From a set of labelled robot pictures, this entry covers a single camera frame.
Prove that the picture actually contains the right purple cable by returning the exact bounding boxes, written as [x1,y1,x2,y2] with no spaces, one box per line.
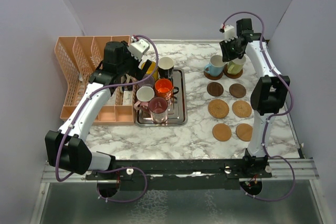
[219,11,296,202]

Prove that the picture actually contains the dusty pink mug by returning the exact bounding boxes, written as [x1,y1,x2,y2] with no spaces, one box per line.
[149,97,168,123]

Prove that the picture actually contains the stainless steel tray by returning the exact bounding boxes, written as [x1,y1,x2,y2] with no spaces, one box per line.
[135,68,187,127]

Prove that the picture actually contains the white mug pink handle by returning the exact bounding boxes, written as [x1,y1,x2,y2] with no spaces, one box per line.
[133,87,155,111]

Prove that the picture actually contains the light wood round coaster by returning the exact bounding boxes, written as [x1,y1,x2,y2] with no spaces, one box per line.
[212,123,232,142]

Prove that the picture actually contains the light wood grooved coaster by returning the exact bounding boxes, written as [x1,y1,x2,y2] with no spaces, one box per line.
[236,123,253,142]

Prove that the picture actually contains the black mug white inside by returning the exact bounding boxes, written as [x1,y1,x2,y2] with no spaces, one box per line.
[158,57,174,79]

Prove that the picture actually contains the dark walnut coaster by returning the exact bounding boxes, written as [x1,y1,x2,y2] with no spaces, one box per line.
[207,82,224,97]
[229,83,246,98]

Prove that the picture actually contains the pale yellow mug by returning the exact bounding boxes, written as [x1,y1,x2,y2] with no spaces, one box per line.
[227,55,246,75]

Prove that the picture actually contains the orange mug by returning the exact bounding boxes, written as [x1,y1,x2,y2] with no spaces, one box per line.
[154,78,179,100]

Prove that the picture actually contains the lilac mug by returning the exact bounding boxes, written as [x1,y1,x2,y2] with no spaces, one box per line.
[138,74,155,88]

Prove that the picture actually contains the black front mounting rail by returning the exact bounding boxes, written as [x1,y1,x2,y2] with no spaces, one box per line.
[86,158,272,190]

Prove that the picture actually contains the peach plastic file organizer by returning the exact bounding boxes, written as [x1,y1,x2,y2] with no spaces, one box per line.
[55,35,137,126]

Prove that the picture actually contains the light blue mug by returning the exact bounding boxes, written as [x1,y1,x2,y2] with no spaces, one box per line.
[204,55,226,77]

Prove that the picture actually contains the woven rattan coaster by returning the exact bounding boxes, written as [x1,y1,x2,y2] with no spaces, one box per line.
[208,99,229,119]
[232,100,252,118]

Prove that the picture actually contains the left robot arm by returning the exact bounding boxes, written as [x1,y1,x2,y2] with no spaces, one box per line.
[45,38,151,179]

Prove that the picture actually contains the brown ringed wooden coaster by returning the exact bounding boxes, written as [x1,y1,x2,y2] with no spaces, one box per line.
[203,71,224,80]

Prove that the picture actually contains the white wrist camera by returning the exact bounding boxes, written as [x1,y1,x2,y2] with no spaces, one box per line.
[128,39,150,61]
[219,24,237,42]

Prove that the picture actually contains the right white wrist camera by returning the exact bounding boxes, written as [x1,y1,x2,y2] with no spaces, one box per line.
[219,24,237,42]

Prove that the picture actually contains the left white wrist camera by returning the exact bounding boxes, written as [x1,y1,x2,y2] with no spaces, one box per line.
[128,39,150,61]

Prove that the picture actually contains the purple cable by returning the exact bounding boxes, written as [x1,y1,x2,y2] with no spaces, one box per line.
[219,11,296,202]
[54,34,160,204]

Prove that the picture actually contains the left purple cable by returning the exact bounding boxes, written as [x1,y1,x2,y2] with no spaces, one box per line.
[54,34,160,204]

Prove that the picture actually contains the dark walnut front coaster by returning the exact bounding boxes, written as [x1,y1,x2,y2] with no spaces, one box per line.
[229,83,246,98]

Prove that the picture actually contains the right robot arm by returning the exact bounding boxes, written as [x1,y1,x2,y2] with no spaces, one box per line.
[219,18,290,177]

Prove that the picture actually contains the white stationery package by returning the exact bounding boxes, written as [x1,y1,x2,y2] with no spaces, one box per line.
[123,90,133,105]

